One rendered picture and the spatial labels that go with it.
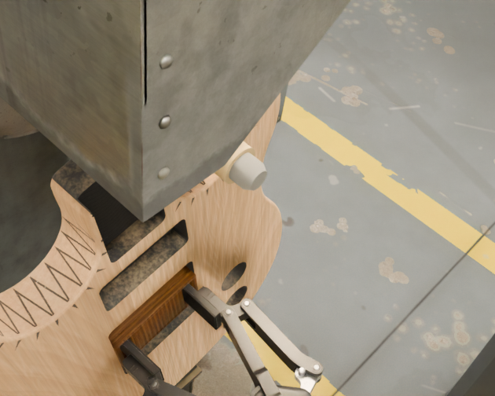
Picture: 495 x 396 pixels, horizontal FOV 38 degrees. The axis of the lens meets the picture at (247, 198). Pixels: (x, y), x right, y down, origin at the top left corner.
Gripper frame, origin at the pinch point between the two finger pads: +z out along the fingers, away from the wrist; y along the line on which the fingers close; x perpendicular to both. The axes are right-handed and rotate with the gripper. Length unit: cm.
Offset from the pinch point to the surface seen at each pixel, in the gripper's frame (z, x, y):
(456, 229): 6, -124, 108
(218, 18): -10.3, 43.2, 0.3
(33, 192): 34.5, -19.4, 5.1
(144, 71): -10.3, 43.3, -3.3
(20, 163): 34.4, -12.6, 5.2
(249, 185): -4.8, 19.3, 7.4
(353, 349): 4, -115, 54
